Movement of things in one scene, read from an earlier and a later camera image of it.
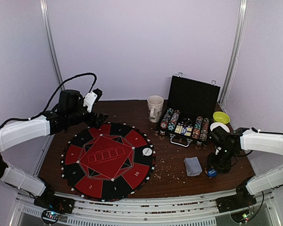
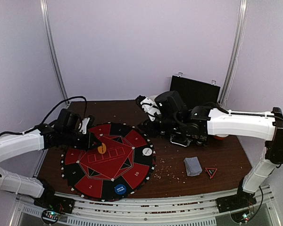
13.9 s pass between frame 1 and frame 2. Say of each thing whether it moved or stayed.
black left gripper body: moved
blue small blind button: moved
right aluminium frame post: stayed
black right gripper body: moved
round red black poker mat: stayed
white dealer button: stayed
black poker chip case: stayed
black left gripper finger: moved
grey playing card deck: stayed
